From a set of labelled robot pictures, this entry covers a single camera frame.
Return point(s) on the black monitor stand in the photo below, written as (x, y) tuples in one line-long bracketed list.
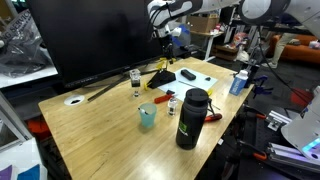
[(110, 86)]

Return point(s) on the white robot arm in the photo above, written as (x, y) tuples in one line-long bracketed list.
[(260, 9)]

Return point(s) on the white paper sheet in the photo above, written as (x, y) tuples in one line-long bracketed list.
[(196, 85)]

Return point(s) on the white table grommet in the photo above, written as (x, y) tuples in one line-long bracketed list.
[(74, 100)]

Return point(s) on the black wedge tool holder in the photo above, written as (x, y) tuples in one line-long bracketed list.
[(162, 78)]

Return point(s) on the small black block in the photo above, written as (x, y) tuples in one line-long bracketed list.
[(170, 92)]

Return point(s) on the small clear cap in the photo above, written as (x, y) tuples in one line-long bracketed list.
[(136, 94)]

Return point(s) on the orange sofa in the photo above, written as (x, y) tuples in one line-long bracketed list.
[(303, 51)]

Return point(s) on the clear cube block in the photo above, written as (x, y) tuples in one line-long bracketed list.
[(135, 78)]

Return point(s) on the small black piece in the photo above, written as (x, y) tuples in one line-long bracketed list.
[(207, 79)]

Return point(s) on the white background desk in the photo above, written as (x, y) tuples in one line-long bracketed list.
[(208, 36)]

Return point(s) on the person in beige trousers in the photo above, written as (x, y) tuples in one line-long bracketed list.
[(280, 48)]

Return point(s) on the red object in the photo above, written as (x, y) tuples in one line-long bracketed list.
[(301, 97)]

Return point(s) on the aluminium extrusion rail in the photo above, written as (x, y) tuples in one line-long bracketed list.
[(290, 155)]

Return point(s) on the black clamp stand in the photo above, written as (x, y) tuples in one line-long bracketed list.
[(251, 68)]

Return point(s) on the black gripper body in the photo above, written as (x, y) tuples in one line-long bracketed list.
[(168, 42)]

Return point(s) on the grey plastic bag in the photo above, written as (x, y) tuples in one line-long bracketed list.
[(20, 50)]

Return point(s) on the large black monitor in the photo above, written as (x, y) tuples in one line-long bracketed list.
[(100, 36)]

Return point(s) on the blue spray bottle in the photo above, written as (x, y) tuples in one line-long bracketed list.
[(238, 85)]

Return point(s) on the cardboard box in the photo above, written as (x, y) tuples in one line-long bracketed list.
[(201, 24)]

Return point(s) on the black water bottle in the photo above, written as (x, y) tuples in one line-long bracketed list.
[(191, 120)]

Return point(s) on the small clear glass bottle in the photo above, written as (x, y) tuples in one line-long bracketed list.
[(172, 107)]

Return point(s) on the teal plastic cup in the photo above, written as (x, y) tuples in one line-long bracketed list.
[(148, 116)]

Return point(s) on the aluminium corner bracket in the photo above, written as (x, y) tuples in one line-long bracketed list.
[(278, 120)]

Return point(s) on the black oblong case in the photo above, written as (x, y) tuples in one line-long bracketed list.
[(188, 74)]

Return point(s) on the blue spring clamp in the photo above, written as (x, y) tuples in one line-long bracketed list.
[(261, 88)]

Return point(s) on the white stick in cup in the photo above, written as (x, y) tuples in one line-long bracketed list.
[(143, 110)]

